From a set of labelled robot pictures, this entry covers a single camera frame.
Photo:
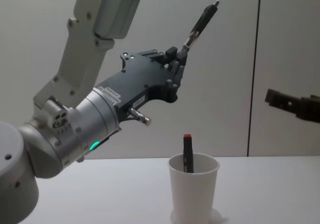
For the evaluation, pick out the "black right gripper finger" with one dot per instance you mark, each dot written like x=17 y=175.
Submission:
x=287 y=101

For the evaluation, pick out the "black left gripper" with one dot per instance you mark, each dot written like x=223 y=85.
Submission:
x=140 y=79

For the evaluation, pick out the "black pen with silver tip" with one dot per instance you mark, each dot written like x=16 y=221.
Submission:
x=203 y=16

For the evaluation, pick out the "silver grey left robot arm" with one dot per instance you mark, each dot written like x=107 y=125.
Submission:
x=75 y=59

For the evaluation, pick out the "black pen with red cap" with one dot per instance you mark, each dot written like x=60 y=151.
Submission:
x=188 y=154

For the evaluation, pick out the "white paper cup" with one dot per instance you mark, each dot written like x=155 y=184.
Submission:
x=193 y=191

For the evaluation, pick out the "white table cloth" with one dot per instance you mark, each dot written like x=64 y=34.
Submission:
x=100 y=196

